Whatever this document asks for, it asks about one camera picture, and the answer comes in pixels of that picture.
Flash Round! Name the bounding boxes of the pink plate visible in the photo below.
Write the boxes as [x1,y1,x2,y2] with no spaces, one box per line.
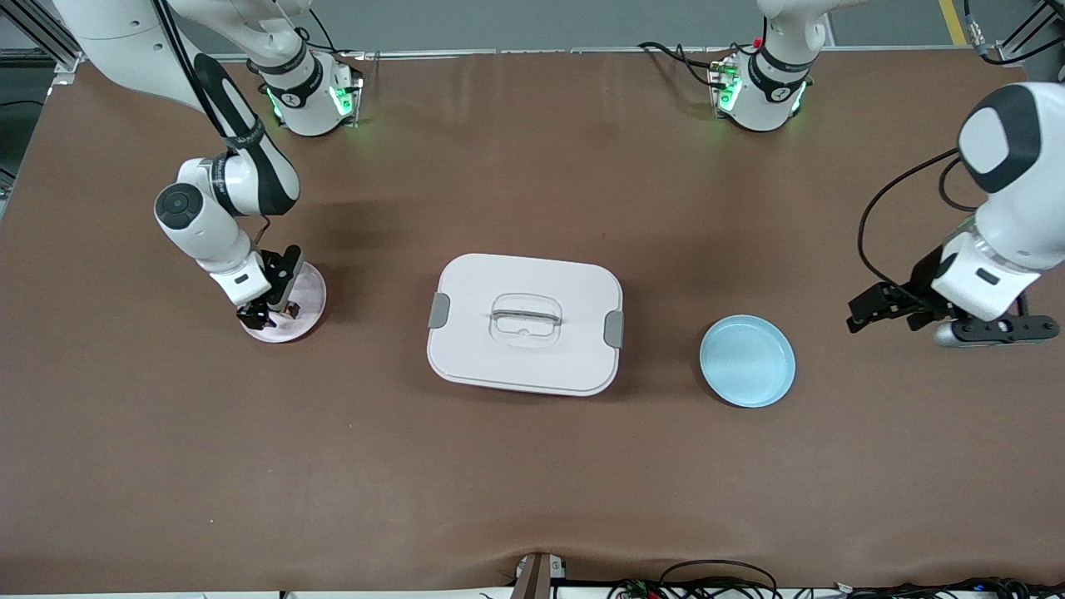
[240,262,327,344]

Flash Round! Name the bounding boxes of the light blue plate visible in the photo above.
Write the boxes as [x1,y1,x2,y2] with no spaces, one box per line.
[699,314,796,408]

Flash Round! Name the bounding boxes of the white lidded storage box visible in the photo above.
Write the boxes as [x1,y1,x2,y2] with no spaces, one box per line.
[427,253,625,397]

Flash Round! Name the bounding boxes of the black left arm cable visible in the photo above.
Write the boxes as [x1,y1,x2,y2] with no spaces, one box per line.
[857,148,984,294]

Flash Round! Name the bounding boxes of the clear box lid handle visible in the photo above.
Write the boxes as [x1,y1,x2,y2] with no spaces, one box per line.
[488,293,564,344]

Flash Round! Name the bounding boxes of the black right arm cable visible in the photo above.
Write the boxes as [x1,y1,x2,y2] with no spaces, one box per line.
[150,0,271,242]

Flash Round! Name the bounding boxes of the aluminium frame profile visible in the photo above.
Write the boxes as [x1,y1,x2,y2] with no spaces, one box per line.
[0,0,113,72]
[994,0,1065,67]

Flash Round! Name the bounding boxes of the black cable bundle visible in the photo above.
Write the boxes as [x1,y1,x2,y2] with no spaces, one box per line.
[840,576,1065,599]

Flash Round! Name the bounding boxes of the black looped cable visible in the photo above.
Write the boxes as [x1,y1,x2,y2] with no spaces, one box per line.
[659,559,780,599]

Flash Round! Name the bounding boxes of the black arm base cable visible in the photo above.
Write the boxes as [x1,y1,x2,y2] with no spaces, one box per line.
[638,41,726,89]

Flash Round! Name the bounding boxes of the aluminium table edge rail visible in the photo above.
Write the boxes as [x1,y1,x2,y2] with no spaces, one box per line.
[82,45,1001,64]

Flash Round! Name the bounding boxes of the metal table edge bracket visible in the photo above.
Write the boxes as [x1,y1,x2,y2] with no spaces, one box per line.
[511,552,567,599]

